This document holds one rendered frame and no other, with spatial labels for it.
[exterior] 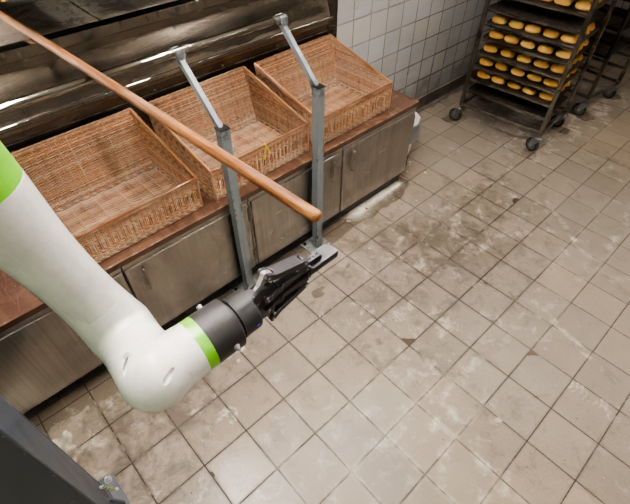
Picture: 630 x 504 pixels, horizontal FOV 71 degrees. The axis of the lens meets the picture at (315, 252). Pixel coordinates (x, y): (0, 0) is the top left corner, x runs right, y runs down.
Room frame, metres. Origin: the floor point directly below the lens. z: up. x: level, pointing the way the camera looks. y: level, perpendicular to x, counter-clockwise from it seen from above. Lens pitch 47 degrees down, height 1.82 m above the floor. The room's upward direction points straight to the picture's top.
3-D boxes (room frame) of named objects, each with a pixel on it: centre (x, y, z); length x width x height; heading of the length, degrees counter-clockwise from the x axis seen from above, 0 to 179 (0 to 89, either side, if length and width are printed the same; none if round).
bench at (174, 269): (1.73, 0.48, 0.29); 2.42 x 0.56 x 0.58; 133
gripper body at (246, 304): (0.46, 0.11, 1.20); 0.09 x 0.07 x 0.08; 134
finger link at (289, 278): (0.51, 0.06, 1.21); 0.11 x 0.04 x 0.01; 134
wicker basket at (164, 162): (1.42, 0.83, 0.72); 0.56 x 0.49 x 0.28; 134
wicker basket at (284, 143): (1.83, 0.39, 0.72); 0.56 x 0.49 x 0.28; 134
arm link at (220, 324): (0.41, 0.16, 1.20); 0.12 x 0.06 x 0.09; 44
